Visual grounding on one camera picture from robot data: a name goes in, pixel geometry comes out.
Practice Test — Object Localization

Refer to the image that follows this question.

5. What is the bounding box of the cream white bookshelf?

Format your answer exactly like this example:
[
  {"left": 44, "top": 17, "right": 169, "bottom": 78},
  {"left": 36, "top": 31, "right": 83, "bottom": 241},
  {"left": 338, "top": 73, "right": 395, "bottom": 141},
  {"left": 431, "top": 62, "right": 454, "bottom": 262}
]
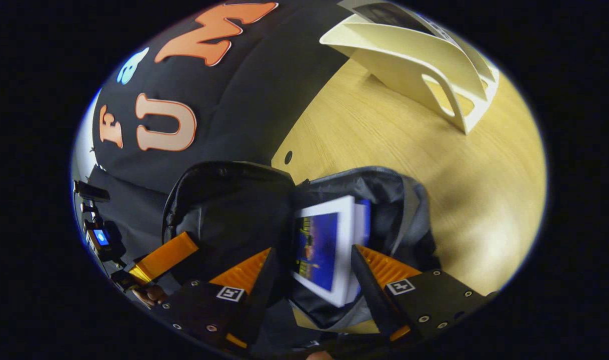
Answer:
[{"left": 319, "top": 0, "right": 500, "bottom": 136}]

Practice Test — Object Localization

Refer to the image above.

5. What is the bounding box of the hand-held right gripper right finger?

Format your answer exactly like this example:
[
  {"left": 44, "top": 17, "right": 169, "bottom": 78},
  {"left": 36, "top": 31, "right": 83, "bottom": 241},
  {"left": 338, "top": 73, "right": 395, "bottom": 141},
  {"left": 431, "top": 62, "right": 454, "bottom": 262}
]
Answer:
[{"left": 351, "top": 245, "right": 498, "bottom": 343}]

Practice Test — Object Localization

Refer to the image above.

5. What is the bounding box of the white book with blue picture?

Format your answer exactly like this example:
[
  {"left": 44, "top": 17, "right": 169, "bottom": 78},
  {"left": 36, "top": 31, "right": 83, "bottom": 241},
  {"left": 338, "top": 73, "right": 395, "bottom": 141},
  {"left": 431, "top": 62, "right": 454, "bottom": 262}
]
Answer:
[{"left": 290, "top": 195, "right": 373, "bottom": 308}]

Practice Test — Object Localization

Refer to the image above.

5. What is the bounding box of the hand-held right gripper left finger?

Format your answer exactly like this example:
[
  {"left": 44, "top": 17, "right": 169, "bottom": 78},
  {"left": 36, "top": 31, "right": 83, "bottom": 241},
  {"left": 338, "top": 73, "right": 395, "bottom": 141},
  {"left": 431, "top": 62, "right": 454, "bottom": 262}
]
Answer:
[{"left": 152, "top": 247, "right": 280, "bottom": 351}]

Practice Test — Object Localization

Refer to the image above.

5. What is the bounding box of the grey schoolbag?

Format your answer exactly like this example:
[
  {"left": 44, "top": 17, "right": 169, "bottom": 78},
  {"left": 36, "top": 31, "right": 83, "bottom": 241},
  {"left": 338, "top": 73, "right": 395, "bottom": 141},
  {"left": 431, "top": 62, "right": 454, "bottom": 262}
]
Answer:
[{"left": 162, "top": 161, "right": 443, "bottom": 333}]

